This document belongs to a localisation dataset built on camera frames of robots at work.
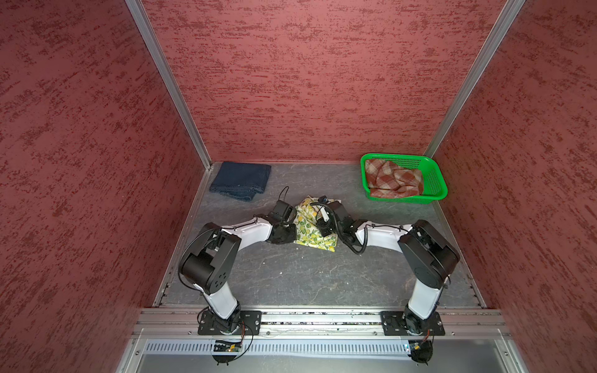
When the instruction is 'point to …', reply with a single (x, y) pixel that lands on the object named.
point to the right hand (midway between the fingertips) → (320, 224)
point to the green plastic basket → (434, 186)
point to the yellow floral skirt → (307, 212)
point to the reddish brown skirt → (386, 180)
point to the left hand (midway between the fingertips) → (293, 241)
